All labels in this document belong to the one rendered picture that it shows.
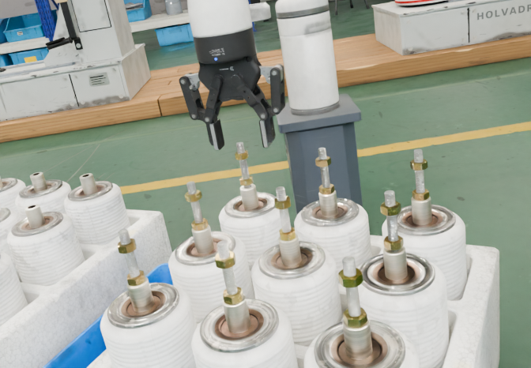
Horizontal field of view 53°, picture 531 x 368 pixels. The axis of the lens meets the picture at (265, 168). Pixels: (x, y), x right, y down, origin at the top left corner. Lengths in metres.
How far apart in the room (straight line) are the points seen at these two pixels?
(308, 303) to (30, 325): 0.39
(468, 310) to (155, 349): 0.33
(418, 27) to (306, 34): 1.64
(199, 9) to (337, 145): 0.42
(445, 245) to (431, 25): 1.98
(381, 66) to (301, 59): 1.52
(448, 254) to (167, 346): 0.32
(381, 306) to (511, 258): 0.57
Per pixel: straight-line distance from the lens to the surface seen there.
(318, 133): 0.95
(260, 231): 0.72
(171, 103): 2.44
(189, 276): 0.64
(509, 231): 1.17
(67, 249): 0.87
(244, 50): 0.66
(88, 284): 0.87
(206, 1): 0.65
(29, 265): 0.87
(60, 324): 0.84
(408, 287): 0.55
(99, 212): 0.92
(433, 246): 0.63
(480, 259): 0.73
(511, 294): 0.99
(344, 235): 0.67
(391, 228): 0.54
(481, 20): 2.63
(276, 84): 0.67
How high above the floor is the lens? 0.56
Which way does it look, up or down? 21 degrees down
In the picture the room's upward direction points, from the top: 10 degrees counter-clockwise
